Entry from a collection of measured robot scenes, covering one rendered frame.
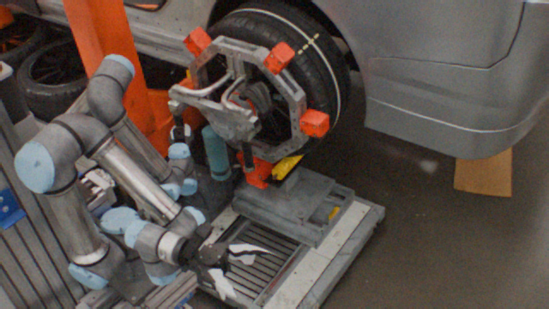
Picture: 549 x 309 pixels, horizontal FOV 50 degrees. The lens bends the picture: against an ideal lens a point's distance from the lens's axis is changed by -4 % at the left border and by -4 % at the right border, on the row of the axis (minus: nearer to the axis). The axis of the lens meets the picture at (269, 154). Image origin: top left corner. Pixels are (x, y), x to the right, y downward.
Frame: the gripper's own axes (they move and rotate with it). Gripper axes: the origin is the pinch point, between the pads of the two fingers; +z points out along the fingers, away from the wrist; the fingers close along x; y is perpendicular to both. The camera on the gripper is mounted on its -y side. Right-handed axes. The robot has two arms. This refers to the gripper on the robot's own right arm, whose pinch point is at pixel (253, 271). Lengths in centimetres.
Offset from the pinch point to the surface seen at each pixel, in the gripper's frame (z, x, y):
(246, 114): -47, -77, 13
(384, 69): -8, -111, 3
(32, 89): -214, -115, 58
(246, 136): -46, -74, 21
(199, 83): -85, -102, 22
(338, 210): -30, -127, 90
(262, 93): -45, -86, 9
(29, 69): -232, -131, 57
